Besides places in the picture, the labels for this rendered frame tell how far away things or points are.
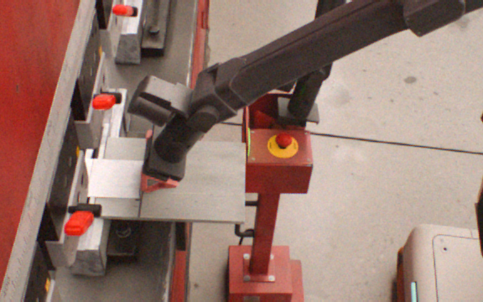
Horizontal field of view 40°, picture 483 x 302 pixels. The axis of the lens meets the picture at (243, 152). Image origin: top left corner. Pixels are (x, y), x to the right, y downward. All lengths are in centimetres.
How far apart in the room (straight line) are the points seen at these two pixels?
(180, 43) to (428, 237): 97
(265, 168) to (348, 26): 72
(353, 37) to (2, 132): 46
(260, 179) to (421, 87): 149
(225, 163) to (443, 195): 147
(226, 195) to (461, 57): 210
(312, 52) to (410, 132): 187
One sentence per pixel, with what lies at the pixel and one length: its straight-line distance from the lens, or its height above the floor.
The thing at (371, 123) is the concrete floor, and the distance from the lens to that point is 273.
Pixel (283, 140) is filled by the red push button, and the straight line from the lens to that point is 153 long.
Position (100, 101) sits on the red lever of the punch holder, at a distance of 91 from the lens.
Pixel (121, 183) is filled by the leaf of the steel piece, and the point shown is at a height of 100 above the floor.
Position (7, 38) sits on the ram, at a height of 156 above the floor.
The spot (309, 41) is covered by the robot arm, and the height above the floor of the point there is 139.
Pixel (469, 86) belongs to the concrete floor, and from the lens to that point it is 302.
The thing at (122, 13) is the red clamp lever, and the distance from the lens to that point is 106.
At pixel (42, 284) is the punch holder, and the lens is 79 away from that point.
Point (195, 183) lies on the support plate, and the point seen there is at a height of 100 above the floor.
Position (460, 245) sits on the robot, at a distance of 212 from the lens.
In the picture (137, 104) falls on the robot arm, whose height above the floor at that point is 122.
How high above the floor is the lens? 197
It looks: 50 degrees down
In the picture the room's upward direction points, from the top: 5 degrees clockwise
